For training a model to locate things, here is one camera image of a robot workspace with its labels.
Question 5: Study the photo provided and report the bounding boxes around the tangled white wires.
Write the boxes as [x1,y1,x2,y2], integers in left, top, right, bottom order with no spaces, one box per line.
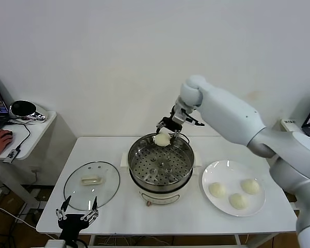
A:
[94,235,150,246]

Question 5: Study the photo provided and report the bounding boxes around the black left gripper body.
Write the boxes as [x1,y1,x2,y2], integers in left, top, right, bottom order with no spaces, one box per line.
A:
[57,213,91,241]

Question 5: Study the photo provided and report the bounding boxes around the cream electric cooker base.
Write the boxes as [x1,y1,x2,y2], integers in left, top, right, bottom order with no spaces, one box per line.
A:
[120,151,203,207]

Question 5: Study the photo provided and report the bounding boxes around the round glass lid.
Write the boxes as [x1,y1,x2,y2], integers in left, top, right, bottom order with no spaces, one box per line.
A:
[64,161,120,211]

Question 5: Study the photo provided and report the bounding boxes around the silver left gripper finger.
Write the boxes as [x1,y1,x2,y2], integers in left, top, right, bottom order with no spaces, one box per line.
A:
[55,195,72,222]
[81,196,101,223]

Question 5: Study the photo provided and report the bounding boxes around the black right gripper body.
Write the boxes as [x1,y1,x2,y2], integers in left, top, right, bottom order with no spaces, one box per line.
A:
[161,116,184,133]

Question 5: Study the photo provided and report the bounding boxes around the bare human hand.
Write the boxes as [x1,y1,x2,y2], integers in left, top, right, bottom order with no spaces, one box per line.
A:
[0,128,14,161]

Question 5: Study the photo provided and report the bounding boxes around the black cooker power cable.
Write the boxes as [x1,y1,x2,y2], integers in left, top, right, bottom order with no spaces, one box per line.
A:
[170,132,191,145]

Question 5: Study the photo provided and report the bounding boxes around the white steamed baozi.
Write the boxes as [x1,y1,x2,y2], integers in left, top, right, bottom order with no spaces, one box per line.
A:
[154,133,171,147]
[208,182,227,199]
[228,193,249,210]
[240,178,260,195]

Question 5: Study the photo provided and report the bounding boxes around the white power strip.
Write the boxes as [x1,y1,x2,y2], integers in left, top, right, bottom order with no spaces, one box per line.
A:
[30,190,49,202]

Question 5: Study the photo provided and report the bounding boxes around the white round plate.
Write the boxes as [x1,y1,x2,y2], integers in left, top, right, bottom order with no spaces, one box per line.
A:
[201,160,266,217]

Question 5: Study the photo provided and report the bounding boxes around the white floor cable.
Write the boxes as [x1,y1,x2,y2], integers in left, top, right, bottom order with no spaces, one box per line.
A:
[0,200,56,240]

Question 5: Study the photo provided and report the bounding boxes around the black hub cable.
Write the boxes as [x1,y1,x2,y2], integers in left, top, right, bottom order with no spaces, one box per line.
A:
[6,121,32,153]

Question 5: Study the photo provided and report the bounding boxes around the steel perforated steamer pot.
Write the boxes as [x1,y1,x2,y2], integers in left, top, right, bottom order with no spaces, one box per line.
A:
[127,132,196,193]

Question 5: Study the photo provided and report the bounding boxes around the grey usb hub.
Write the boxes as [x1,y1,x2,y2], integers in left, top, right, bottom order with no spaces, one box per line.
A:
[3,148,19,164]

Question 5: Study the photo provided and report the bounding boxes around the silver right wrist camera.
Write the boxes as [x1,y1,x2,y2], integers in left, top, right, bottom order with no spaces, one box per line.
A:
[170,99,205,127]

